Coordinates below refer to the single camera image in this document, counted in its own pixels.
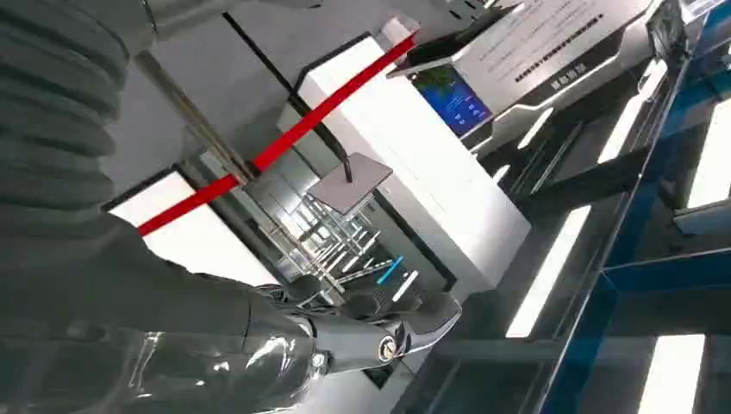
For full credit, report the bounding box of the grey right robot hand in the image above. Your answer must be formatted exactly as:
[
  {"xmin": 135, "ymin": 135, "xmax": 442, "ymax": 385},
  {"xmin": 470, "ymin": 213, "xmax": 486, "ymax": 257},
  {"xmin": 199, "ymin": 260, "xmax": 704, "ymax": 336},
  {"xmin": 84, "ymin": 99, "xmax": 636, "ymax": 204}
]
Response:
[{"xmin": 0, "ymin": 214, "xmax": 463, "ymax": 414}]

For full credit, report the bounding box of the white black-edged panel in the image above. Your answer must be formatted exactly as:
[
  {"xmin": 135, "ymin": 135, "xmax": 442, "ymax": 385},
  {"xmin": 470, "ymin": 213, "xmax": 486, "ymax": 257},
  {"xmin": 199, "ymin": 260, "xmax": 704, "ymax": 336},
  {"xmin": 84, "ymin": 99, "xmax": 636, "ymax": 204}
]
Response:
[{"xmin": 104, "ymin": 166, "xmax": 282, "ymax": 288}]

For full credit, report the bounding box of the silver metal stanchion pole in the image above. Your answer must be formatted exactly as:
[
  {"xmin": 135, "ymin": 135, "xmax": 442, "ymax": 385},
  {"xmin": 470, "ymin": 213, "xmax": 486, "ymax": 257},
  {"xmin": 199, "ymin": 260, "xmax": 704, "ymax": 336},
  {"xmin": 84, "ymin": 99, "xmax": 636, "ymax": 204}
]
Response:
[{"xmin": 134, "ymin": 51, "xmax": 347, "ymax": 293}]

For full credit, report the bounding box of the right arm ribbed grey sleeve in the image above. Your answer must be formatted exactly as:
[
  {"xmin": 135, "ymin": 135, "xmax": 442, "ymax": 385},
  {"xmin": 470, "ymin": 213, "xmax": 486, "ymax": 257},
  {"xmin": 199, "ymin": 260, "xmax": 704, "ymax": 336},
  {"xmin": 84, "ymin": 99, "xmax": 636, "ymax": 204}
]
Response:
[{"xmin": 0, "ymin": 0, "xmax": 158, "ymax": 242}]

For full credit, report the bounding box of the red barrier belt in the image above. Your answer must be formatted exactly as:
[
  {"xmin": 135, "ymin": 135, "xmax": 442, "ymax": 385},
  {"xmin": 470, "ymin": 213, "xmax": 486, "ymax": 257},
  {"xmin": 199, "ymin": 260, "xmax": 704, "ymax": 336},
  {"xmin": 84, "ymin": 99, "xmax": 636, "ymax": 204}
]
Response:
[{"xmin": 136, "ymin": 34, "xmax": 418, "ymax": 238}]

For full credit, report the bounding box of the black thin pole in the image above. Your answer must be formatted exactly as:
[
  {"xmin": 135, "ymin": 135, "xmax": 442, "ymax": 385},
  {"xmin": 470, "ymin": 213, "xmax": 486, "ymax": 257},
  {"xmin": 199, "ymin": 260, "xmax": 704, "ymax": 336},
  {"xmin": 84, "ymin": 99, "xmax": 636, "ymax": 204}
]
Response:
[{"xmin": 221, "ymin": 11, "xmax": 355, "ymax": 184}]

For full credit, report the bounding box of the white rectangular cabinet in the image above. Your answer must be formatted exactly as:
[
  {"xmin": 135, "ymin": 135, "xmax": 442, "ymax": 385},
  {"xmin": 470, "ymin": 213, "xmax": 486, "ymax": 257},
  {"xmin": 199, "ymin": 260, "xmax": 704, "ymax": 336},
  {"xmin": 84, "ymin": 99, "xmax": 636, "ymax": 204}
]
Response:
[{"xmin": 277, "ymin": 33, "xmax": 532, "ymax": 301}]

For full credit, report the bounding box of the grey kiosk with blue screen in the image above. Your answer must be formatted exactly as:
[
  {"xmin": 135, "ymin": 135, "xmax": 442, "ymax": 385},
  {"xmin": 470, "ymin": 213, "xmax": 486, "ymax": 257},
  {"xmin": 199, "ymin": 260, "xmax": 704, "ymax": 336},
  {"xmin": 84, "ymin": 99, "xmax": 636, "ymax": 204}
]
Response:
[{"xmin": 387, "ymin": 0, "xmax": 669, "ymax": 156}]

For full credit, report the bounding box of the grey square base plate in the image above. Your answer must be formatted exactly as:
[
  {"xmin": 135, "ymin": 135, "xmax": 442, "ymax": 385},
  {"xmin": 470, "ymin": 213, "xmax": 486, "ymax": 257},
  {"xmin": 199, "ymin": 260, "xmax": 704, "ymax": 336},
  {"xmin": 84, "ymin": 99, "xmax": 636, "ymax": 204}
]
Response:
[{"xmin": 306, "ymin": 152, "xmax": 395, "ymax": 216}]

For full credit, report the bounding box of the blue metal frame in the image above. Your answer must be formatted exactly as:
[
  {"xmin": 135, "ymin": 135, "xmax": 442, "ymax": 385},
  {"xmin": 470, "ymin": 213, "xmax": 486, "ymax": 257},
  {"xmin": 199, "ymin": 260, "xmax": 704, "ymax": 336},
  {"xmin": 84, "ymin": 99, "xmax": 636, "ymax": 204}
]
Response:
[{"xmin": 536, "ymin": 0, "xmax": 731, "ymax": 414}]

